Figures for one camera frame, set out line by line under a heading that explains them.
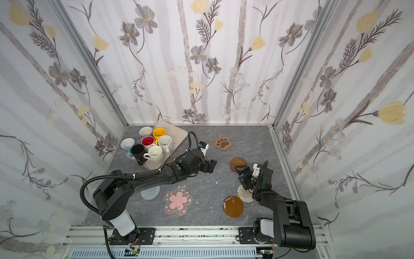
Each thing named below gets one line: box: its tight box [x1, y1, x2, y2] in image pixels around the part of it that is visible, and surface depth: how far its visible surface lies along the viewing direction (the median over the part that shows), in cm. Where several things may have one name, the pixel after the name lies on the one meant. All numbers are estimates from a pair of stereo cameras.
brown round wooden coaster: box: [230, 157, 248, 173], surface depth 103 cm
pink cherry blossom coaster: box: [164, 186, 193, 216], surface depth 86 cm
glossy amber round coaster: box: [222, 195, 245, 218], surface depth 85 cm
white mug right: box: [157, 134, 174, 155], surface depth 103 cm
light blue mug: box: [120, 137, 135, 158], surface depth 99 cm
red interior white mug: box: [140, 135, 156, 153], surface depth 104 cm
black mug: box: [130, 144, 149, 167], surface depth 97 cm
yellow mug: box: [152, 127, 167, 146], surface depth 106 cm
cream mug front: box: [143, 145, 165, 165], surface depth 97 cm
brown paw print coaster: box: [214, 135, 232, 152], surface depth 113 cm
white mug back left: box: [139, 126, 154, 137], surface depth 110 cm
